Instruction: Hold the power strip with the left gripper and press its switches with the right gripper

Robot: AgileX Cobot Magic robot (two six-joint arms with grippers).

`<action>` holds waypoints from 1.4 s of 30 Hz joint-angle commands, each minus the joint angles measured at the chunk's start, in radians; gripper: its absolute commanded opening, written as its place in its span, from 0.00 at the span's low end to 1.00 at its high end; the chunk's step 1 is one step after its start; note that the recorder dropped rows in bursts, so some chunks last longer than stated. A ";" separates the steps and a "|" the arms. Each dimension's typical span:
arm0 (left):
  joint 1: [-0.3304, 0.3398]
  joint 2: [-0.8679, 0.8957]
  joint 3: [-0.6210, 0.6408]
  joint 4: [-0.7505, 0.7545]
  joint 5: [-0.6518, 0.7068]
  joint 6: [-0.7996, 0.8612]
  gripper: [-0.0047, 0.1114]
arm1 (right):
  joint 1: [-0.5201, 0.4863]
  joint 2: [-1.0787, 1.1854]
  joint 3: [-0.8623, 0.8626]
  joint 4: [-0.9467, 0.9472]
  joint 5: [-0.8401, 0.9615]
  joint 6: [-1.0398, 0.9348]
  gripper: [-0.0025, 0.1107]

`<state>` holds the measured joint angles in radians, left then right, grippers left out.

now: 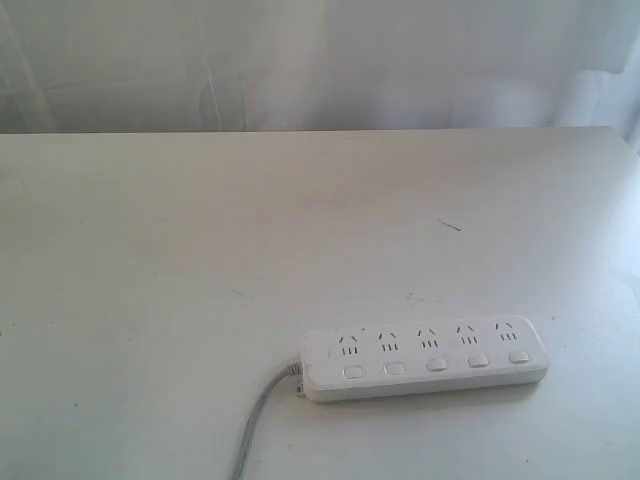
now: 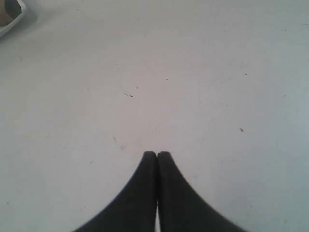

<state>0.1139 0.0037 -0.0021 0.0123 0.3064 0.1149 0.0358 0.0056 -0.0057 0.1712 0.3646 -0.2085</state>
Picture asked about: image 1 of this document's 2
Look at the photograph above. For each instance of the white five-outlet power strip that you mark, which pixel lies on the white five-outlet power strip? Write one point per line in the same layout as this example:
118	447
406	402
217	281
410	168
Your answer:
433	356

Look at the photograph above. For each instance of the white sheer curtain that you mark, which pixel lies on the white sheer curtain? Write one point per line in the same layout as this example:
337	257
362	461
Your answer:
169	66

